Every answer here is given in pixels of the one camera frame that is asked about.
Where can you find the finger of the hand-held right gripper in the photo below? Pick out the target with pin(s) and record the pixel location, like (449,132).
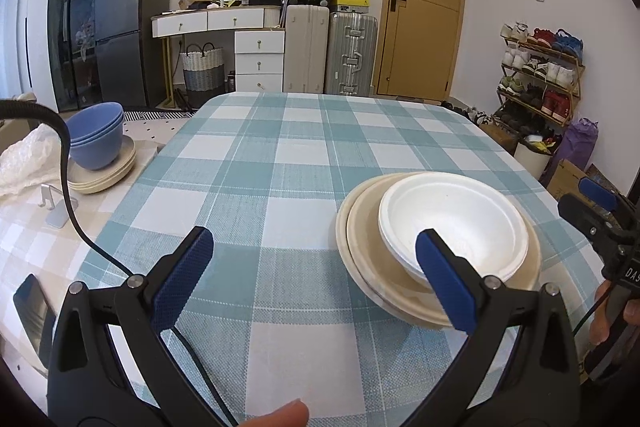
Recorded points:
(597,193)
(582,212)

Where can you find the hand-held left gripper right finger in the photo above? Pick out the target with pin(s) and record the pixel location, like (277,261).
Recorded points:
(445,277)

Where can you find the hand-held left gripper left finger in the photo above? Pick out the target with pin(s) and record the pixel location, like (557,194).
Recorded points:
(182,272)

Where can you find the large cream plate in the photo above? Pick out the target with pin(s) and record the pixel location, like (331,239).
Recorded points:
(365,227)
(340,224)
(395,307)

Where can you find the white bowl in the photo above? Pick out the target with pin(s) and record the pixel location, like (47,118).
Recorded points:
(450,207)
(510,269)

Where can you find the person's right hand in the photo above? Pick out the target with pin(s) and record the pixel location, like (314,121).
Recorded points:
(600,317)

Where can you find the person's left hand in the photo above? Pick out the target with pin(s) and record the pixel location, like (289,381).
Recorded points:
(277,416)

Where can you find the purple bag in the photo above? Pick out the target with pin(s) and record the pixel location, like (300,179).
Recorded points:
(580,142)

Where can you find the white trash bin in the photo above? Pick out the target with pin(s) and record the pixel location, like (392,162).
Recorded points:
(531,159)

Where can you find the small brown cardboard box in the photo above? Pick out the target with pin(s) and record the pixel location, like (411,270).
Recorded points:
(500,137)

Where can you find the scattered loose sneakers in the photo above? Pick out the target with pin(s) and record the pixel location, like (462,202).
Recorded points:
(482,117)

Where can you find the silver phone stand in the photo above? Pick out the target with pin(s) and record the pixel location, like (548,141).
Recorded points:
(57,212)

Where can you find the blue bowl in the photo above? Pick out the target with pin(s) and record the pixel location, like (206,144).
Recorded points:
(97,159)
(95,117)
(95,145)

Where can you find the dotted rug with striped border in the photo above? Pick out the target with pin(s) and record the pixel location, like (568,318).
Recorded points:
(150,127)

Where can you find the gold metal shoe rack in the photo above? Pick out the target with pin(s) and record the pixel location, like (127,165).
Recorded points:
(545,52)

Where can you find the beige checked tablecloth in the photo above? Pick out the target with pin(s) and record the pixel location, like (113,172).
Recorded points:
(30,252)

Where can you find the rows of assorted shoes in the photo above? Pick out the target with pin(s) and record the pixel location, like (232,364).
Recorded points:
(567,42)

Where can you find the black phone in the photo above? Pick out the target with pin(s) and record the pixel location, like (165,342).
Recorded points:
(32,317)

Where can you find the white plastic bag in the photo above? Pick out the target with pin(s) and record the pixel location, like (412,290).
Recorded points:
(25,157)

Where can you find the dark bottle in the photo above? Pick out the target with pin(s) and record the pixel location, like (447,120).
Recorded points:
(231,83)

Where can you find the woven grey white basket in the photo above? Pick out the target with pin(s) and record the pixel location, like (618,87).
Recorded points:
(202,74)

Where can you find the white drawer unit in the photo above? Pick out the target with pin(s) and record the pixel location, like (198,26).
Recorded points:
(260,57)

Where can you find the yellow wooden door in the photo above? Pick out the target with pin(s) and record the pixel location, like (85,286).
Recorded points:
(425,37)

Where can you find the silver suitcase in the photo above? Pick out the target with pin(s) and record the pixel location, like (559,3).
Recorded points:
(350,52)

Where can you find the white vanity desk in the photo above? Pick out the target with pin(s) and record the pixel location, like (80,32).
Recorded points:
(220,21)

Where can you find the beige suitcase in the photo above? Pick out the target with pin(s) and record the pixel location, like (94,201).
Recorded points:
(305,49)

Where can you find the grey fridge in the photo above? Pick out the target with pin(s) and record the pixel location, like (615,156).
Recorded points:
(130,7)

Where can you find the white wardrobe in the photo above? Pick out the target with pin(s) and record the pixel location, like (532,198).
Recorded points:
(35,32)

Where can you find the black glass cabinet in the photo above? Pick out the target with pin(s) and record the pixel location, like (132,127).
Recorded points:
(75,7)

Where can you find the yellow black box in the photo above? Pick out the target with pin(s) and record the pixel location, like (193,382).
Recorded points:
(352,3)

